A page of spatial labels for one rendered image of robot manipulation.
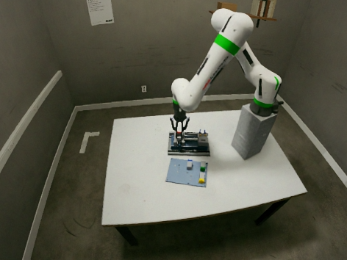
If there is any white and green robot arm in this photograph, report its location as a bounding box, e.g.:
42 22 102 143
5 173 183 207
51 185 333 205
171 9 284 117

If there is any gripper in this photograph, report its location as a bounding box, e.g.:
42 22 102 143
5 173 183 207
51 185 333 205
170 110 190 138

